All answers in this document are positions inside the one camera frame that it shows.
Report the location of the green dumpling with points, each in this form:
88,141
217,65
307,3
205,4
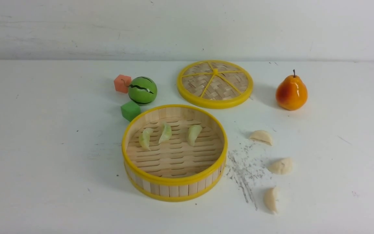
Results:
193,132
144,138
166,133

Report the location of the yellow-rimmed woven steamer lid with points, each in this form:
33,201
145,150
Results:
214,84

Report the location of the yellow-rimmed bamboo steamer tray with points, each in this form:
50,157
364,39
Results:
173,171

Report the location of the green toy watermelon ball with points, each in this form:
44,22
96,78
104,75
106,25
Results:
142,90

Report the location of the green foam cube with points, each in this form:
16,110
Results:
130,110

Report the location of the orange foam cube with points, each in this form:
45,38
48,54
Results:
122,82

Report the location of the white dumpling upper right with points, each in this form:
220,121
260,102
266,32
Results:
262,136

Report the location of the white dumpling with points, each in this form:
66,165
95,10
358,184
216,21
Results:
270,197
281,167
262,136

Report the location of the orange toy pear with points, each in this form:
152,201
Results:
292,93

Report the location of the white dumpling middle right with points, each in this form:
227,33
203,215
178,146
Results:
281,167

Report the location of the white dumpling lower right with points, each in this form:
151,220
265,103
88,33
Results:
270,197

